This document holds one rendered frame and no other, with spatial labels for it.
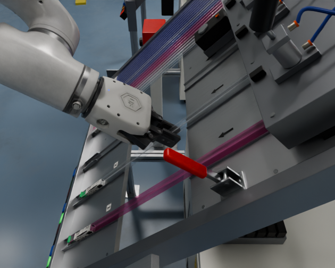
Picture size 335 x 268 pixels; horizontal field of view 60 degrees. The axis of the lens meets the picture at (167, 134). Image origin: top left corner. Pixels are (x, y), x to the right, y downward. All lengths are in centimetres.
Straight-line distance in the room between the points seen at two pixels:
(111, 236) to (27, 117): 176
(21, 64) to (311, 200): 41
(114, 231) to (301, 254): 49
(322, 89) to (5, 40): 39
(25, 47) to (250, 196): 36
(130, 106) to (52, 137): 155
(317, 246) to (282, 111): 60
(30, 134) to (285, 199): 189
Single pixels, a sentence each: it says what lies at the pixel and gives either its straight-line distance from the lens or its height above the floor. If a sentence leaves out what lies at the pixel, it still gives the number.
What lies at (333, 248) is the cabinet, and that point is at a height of 62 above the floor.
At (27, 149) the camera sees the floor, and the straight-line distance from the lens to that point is 201.
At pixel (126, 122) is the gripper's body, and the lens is 46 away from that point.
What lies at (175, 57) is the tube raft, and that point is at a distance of 72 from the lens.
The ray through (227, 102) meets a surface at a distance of 48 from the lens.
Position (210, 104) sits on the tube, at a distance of 49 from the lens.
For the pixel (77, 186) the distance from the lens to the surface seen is 79.
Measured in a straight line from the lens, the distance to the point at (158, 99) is 155.
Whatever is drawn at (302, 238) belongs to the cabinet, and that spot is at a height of 62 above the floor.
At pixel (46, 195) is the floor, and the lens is 173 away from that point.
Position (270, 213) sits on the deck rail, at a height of 104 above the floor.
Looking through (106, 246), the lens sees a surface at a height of 84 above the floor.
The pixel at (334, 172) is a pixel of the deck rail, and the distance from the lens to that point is 33.
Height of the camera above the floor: 135
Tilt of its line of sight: 45 degrees down
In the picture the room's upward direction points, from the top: straight up
